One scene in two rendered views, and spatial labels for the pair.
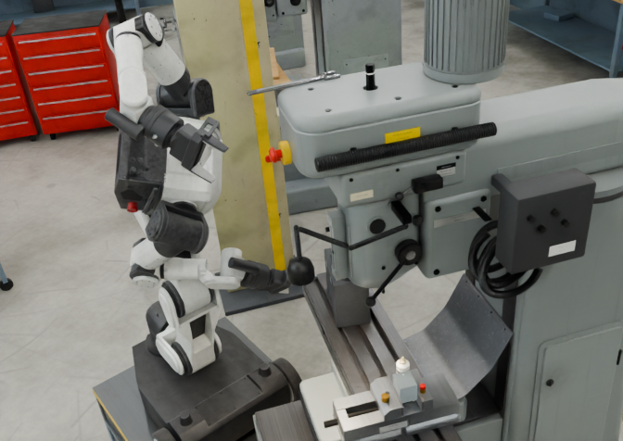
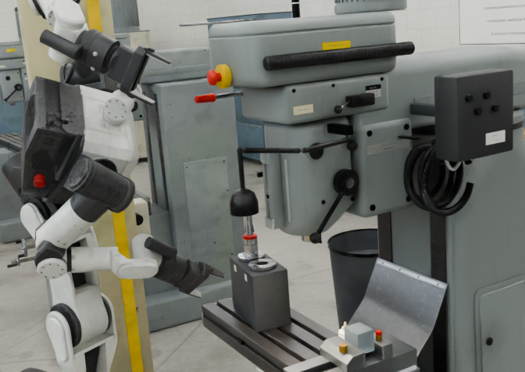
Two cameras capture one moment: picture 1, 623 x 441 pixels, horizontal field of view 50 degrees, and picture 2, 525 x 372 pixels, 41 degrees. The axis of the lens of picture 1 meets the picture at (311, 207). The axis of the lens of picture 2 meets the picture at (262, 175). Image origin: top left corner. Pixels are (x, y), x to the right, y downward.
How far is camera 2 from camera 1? 0.82 m
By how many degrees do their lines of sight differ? 25
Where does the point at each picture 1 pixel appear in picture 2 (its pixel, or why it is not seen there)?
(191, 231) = (118, 180)
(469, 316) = (394, 293)
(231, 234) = not seen: hidden behind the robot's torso
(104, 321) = not seen: outside the picture
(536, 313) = (466, 254)
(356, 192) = (298, 105)
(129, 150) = (45, 105)
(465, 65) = not seen: outside the picture
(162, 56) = not seen: hidden behind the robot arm
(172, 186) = (94, 141)
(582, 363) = (514, 318)
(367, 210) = (306, 133)
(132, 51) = not seen: outside the picture
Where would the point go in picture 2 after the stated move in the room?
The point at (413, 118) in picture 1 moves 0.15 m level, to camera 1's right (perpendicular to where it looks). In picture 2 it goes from (344, 30) to (397, 26)
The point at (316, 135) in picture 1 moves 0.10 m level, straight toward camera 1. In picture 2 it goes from (263, 37) to (276, 36)
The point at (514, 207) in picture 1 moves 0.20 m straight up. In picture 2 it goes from (454, 86) to (452, 0)
